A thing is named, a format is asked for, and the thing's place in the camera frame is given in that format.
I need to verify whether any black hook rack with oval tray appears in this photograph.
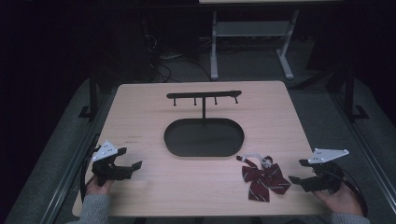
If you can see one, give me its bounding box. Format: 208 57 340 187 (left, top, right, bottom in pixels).
163 90 246 159

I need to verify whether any person's left hand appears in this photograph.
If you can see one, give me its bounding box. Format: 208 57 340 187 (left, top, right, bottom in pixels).
85 178 115 196

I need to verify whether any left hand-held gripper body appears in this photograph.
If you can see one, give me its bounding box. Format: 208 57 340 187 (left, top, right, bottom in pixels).
91 139 121 188

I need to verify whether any person's right hand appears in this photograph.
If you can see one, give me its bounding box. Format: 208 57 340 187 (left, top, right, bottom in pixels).
312 182 364 217

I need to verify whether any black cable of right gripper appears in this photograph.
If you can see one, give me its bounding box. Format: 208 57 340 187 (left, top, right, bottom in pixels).
337 168 369 217

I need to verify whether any dark red striped bow tie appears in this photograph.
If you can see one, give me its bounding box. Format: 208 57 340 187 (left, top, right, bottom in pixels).
235 152 292 203

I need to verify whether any black metal stand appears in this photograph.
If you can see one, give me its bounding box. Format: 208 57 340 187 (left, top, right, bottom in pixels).
78 73 101 123
340 64 371 123

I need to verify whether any tangle of black floor cables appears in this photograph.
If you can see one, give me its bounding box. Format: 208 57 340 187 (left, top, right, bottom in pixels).
142 32 213 84

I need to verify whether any metal floor rail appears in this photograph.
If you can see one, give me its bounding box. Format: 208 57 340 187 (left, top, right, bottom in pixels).
38 92 118 224
328 91 396 206

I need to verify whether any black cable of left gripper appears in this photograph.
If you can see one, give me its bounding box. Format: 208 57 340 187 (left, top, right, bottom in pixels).
79 133 101 203

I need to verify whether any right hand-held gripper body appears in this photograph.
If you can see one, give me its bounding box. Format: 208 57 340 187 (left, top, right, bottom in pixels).
301 147 350 196

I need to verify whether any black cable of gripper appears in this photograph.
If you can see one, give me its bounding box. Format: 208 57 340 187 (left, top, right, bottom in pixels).
79 133 101 203
337 168 369 217

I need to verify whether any white metal desk frame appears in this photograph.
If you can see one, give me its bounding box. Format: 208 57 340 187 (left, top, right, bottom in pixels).
198 0 344 81

